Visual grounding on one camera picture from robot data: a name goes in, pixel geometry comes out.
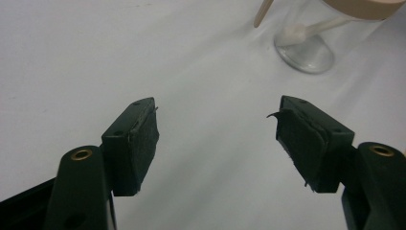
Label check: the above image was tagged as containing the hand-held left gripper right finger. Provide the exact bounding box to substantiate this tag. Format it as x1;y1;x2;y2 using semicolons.
266;95;406;230

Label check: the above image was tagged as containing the wooden stick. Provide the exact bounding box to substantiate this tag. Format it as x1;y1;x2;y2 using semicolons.
253;0;275;29

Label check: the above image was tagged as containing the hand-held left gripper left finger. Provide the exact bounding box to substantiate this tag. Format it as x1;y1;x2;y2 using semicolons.
43;97;160;230

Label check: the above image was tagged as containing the clear glass jar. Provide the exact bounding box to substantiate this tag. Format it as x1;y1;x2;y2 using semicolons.
273;0;406;75

